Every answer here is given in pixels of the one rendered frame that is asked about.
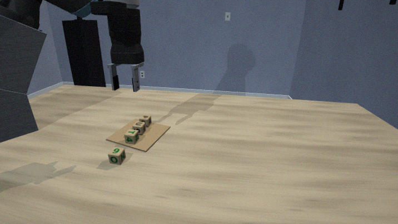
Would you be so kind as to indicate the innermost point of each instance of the beige block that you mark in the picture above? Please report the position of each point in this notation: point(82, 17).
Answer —
point(117, 155)
point(131, 136)
point(146, 119)
point(140, 126)

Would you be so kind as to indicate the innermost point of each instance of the tan flat mat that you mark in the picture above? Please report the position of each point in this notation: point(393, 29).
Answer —
point(152, 134)

